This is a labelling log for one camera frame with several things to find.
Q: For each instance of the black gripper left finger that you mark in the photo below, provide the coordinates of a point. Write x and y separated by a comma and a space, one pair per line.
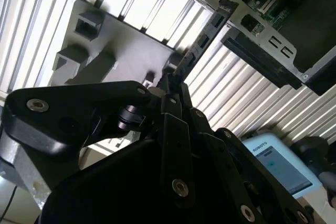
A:
65, 111

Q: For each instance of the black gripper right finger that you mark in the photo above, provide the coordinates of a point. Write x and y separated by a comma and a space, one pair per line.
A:
236, 171

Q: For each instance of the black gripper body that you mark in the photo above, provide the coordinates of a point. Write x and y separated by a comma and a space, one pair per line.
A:
118, 187

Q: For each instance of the RAM stick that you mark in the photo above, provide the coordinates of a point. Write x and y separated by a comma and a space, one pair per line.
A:
204, 40

